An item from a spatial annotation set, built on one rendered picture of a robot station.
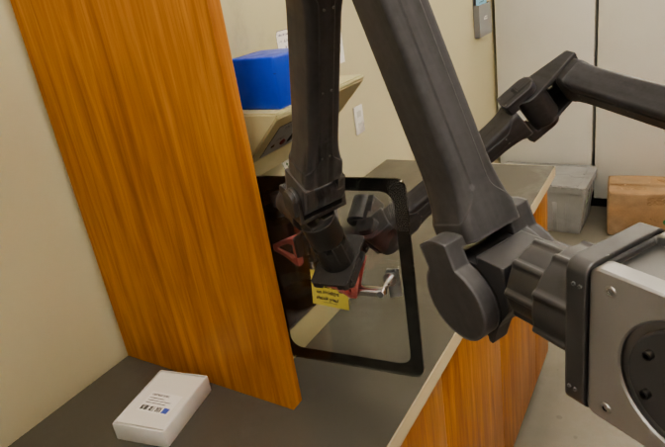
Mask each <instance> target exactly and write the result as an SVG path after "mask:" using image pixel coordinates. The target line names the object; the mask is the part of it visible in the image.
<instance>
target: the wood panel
mask: <svg viewBox="0 0 665 447"><path fill-rule="evenodd" d="M10 2H11V5H12V8H13V11H14V14H15V17H16V20H17V23H18V26H19V29H20V32H21V35H22V38H23V41H24V44H25V47H26V50H27V53H28V56H29V59H30V62H31V65H32V68H33V70H34V73H35V76H36V79H37V82H38V85H39V88H40V91H41V94H42V97H43V100H44V103H45V106H46V109H47V114H48V117H49V120H50V123H51V126H52V129H53V132H54V135H55V138H56V141H57V144H58V147H59V150H60V153H61V156H62V159H63V162H64V165H65V168H66V171H67V174H68V177H69V180H70V183H71V186H72V189H73V192H74V195H75V198H76V201H77V204H78V207H79V210H80V213H81V216H82V218H83V221H84V224H85V227H86V230H87V233H88V236H89V239H90V242H91V245H92V248H93V251H94V254H95V257H96V260H97V263H98V266H99V269H100V272H101V275H102V278H103V281H104V284H105V287H106V290H107V293H108V296H109V299H110V302H111V305H112V308H113V311H114V314H115V317H116V320H117V323H118V326H119V329H120V331H121V334H122V337H123V340H124V343H125V346H126V349H127V352H128V355H129V356H132V357H135V358H138V359H141V360H144V361H146V362H149V363H152V364H155V365H158V366H162V367H165V368H168V369H171V370H174V371H177V372H181V373H189V374H197V375H205V376H208V379H209V382H210V383H213V384H216V385H219V386H222V387H225V388H228V389H231V390H234V391H237V392H240V393H243V394H246V395H249V396H252V397H255V398H259V399H262V400H265V401H268V402H273V403H276V404H279V405H282V406H285V407H288V408H291V409H295V408H296V406H297V405H298V404H299V403H300V402H301V400H302V397H301V392H300V387H299V382H298V378H297V373H296V368H295V363H294V358H293V353H292V348H291V343H290V338H289V334H288V329H287V324H286V319H285V314H284V310H283V305H282V300H281V296H280V291H279V286H278V281H277V276H276V271H275V266H274V261H273V256H272V252H271V247H270V242H269V237H268V232H267V227H266V222H265V217H264V213H263V209H262V204H261V199H260V194H259V189H258V184H257V179H256V174H255V170H254V165H253V160H252V155H251V150H250V145H249V140H248V135H247V131H246V126H245V121H244V116H243V111H242V106H241V101H240V96H239V91H238V84H237V79H236V74H235V69H234V64H233V59H232V54H231V50H230V45H229V40H228V35H227V30H226V25H225V20H224V15H223V10H222V6H221V1H220V0H10Z"/></svg>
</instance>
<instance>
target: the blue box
mask: <svg viewBox="0 0 665 447"><path fill-rule="evenodd" d="M233 64H234V69H235V74H236V79H237V88H238V91H239V96H240V101H241V106H242V109H243V110H281V109H283V108H285V107H288V106H290V105H291V91H290V71H289V52H288V48H278V49H266V50H260V51H256V52H253V53H250V54H246V55H243V56H239V57H236V58H233Z"/></svg>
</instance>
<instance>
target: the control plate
mask: <svg viewBox="0 0 665 447"><path fill-rule="evenodd" d="M292 131H293V130H292V122H290V123H288V124H286V125H284V126H282V127H280V128H279V129H278V131H277V133H276V134H275V136H274V137H273V139H272V140H271V142H270V143H269V144H268V145H267V147H266V148H265V150H264V152H263V153H262V155H261V156H260V158H261V157H263V156H265V155H267V154H269V153H270V152H272V151H274V150H276V149H278V148H280V147H282V146H283V145H285V144H287V143H289V142H291V141H292V139H290V140H289V141H287V139H288V138H289V137H290V135H291V134H292ZM283 138H285V142H284V143H283V144H279V142H280V141H281V140H282V139H283ZM273 144H275V145H274V146H273V147H272V148H270V147H271V146H272V145H273Z"/></svg>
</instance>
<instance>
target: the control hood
mask: <svg viewBox="0 0 665 447"><path fill-rule="evenodd" d="M363 78H364V75H362V74H351V75H340V76H339V110H338V113H339V112H340V111H341V110H342V108H343V107H344V105H345V104H346V103H347V101H348V100H349V99H350V97H351V96H352V95H353V93H354V92H355V90H356V89H357V88H358V86H359V85H360V84H361V82H362V81H363ZM242 111H243V116H244V121H245V126H246V131H247V135H248V140H249V145H250V150H251V155H252V160H253V163H254V162H256V161H258V160H260V159H261V158H263V157H265V156H267V155H269V154H271V153H273V152H274V151H276V150H278V149H280V148H282V147H284V146H285V145H287V144H289V143H291V142H292V141H291V142H289V143H287V144H285V145H283V146H282V147H280V148H278V149H276V150H274V151H272V152H270V153H269V154H267V155H265V156H263V157H261V158H260V156H261V155H262V153H263V152H264V150H265V148H266V147H267V145H268V144H269V143H270V142H271V140H272V139H273V137H274V136H275V134H276V133H277V131H278V129H279V128H280V127H282V126H284V125H286V124H288V123H290V122H292V110H291V105H290V106H288V107H285V108H283V109H281V110H242Z"/></svg>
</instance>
